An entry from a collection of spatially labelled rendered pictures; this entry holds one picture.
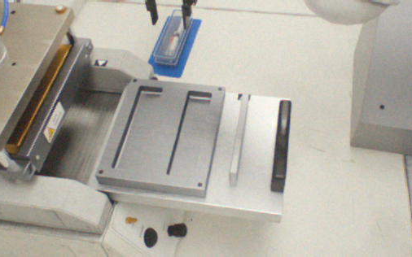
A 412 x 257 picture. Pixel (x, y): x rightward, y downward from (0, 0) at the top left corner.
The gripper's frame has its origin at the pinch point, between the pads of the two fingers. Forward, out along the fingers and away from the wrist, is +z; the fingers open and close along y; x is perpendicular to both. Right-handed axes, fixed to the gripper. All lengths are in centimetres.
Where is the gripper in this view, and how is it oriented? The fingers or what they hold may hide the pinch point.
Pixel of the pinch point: (169, 15)
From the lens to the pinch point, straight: 113.0
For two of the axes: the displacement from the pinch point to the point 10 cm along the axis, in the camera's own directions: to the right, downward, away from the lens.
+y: 9.7, 1.6, -1.7
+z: 0.4, 6.0, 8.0
